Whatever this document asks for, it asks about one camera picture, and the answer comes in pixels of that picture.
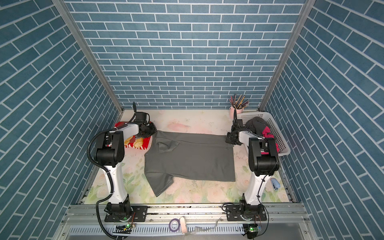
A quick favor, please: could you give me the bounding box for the aluminium corner post left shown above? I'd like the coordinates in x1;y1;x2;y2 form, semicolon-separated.
52;0;124;114

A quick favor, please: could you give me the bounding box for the black corrugated right cable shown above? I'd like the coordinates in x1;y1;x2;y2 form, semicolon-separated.
221;112;280;238

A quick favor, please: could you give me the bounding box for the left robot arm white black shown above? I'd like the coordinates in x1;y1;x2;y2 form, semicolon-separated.
94;122;157;222

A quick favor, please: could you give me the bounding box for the pink metal pencil cup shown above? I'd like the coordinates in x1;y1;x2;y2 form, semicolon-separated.
229;107;244;120

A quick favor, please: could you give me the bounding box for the black corrugated cable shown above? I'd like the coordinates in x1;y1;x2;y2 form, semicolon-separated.
221;112;280;238
86;101;136;240

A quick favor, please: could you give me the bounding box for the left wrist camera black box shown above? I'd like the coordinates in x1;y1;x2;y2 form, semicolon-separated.
133;112;151;125

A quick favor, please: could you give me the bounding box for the magenta shirt in basket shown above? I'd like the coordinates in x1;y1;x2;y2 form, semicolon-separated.
262;127;280;152

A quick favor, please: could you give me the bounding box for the dark grey shirt in basket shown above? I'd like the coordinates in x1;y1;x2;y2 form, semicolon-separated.
246;117;270;137

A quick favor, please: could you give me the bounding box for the aluminium corner post right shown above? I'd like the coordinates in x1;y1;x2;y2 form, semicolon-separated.
258;0;316;112

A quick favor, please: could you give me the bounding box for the grey t shirt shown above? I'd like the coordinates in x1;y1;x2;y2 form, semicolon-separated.
145;131;236;197

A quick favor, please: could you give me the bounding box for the purple tape roll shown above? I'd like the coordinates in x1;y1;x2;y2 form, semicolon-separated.
169;219;181;233

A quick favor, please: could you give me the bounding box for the small blue object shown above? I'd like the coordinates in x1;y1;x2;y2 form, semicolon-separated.
270;178;281;191

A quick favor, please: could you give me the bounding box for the white perforated plastic basket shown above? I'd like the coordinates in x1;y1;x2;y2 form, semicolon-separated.
237;112;291;157

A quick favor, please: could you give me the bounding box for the right green circuit board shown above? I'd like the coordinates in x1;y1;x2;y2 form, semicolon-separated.
242;224;260;240

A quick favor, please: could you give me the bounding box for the aluminium corner post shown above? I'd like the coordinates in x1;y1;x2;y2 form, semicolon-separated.
258;0;316;112
52;0;124;114

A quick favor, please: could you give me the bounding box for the black corrugated left cable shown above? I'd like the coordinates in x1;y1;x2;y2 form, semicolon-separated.
86;101;136;240

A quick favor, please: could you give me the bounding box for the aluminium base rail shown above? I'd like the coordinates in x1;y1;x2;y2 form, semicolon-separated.
53;202;319;240

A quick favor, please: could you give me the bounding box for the red teddy bear t shirt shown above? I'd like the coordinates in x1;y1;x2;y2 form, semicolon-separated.
115;122;152;150

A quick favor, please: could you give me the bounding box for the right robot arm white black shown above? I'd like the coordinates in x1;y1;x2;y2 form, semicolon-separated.
226;128;280;221

